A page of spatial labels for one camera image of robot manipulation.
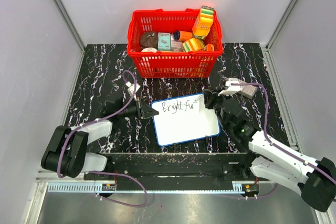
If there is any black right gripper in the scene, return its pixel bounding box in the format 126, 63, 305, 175
203, 87, 232, 131

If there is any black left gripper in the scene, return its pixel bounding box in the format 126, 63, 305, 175
118, 96, 158, 120

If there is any blue framed whiteboard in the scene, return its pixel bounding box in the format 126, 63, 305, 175
151, 93, 221, 147

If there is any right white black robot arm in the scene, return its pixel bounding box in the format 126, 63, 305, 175
203, 89, 335, 212

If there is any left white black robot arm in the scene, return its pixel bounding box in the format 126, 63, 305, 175
41, 98, 159, 180

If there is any red plastic shopping basket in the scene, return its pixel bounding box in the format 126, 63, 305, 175
127, 6, 223, 78

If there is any pink white eraser box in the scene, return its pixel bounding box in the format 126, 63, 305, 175
239, 82, 257, 99

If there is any orange snack packet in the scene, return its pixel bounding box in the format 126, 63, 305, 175
202, 44, 215, 51

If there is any yellow green sponge pack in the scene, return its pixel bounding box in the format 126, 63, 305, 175
182, 38, 205, 52

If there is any pink white small box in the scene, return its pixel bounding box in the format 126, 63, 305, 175
171, 34, 183, 52

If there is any white round lid container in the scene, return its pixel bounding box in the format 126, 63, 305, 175
141, 47, 157, 53

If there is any orange blue-capped bottle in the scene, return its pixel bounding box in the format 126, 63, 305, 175
173, 30, 193, 42

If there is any brown round bread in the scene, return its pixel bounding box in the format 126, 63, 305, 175
140, 31, 158, 48

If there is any teal small box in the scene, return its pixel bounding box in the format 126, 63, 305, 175
157, 33, 171, 51

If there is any orange juice carton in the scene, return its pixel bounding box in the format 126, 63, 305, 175
192, 6, 214, 40

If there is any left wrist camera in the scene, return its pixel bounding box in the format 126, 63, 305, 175
125, 82, 140, 100

